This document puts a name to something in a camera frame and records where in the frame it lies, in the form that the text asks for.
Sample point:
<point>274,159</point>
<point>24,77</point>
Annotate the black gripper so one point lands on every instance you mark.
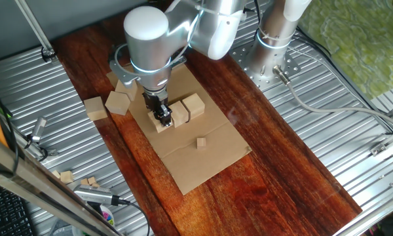
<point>155,100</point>

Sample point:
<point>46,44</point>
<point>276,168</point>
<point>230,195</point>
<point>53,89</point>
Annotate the large wooden cube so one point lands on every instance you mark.
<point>194,105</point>
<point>154,126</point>
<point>131,94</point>
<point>117,102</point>
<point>180,114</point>
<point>95,108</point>

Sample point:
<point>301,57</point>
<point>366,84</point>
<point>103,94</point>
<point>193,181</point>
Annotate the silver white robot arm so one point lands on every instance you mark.
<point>150,42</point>

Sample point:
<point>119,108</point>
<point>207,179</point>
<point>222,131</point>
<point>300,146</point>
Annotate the medium wooden cube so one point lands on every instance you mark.
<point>201,143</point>
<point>67,177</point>
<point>56,174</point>

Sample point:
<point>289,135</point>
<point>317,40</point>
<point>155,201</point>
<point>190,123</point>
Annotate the brown cardboard sheet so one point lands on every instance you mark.
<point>190,164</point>

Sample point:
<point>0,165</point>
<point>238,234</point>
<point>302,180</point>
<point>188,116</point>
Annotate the small wooden cube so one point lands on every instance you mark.
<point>92,180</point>
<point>84,181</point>
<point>95,185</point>

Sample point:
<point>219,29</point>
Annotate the silver robot mounting plate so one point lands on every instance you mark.
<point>268,82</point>

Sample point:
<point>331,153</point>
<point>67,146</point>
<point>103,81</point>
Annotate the reddish wood grain board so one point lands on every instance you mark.
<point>265,164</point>

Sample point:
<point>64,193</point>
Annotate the black power plug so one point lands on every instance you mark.
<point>250,10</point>

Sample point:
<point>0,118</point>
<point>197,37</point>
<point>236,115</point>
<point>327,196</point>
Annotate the aluminium stand pole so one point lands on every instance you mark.
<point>36,29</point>

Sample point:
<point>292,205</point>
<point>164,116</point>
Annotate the black keyboard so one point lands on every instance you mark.
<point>6,216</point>

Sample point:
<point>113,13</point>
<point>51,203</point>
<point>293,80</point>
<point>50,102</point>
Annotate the aluminium profile bar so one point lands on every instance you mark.
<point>389,139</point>
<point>373,213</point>

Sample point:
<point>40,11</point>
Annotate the metal camera stand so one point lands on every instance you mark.
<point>50,152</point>

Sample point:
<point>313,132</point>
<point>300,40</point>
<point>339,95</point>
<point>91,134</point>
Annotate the silver camera on stand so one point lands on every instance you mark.
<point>39,128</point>

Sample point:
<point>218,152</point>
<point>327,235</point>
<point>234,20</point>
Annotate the metal frame bar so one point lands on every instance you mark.
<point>36,187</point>

